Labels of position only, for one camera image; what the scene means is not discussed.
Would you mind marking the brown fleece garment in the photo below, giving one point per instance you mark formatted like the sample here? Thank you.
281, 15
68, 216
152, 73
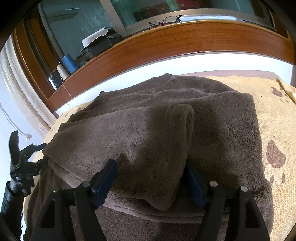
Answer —
150, 129

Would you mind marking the white paper sheet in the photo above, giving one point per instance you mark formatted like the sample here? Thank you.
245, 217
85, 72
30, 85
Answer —
94, 38

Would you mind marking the black box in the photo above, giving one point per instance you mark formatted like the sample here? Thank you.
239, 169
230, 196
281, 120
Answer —
104, 46

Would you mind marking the wooden window frame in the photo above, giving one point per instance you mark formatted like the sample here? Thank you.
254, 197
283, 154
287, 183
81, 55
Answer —
161, 44

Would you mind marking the white thread spool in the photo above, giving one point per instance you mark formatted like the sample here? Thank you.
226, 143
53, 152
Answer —
63, 73

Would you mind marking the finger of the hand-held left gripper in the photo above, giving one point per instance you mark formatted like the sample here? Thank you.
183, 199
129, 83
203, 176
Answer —
34, 147
42, 165

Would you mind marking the beige paw print blanket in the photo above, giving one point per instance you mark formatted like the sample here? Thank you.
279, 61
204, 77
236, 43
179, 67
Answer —
275, 120

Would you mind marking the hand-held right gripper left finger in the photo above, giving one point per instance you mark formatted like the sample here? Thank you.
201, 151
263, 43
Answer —
105, 183

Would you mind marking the red box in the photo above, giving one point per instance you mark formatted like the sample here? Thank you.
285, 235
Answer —
189, 3

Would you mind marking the cream patterned curtain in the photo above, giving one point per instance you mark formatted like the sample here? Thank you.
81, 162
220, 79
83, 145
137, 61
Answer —
20, 92

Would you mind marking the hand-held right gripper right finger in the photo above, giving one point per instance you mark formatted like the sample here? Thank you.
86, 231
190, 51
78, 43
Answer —
196, 190

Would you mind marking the eyeglasses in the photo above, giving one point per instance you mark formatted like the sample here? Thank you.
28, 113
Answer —
165, 21

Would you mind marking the blue thread spool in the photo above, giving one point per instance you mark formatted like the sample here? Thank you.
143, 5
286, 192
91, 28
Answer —
69, 63

